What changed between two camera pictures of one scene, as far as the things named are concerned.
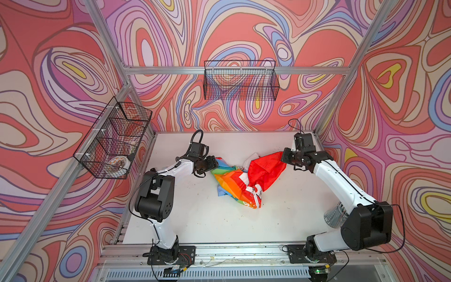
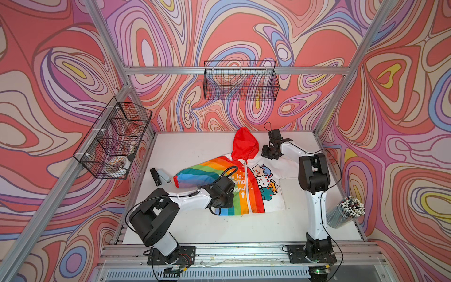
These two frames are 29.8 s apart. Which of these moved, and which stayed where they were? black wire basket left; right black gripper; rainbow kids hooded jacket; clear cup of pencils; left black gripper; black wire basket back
Moved: rainbow kids hooded jacket; left black gripper; right black gripper
Stayed: black wire basket back; clear cup of pencils; black wire basket left
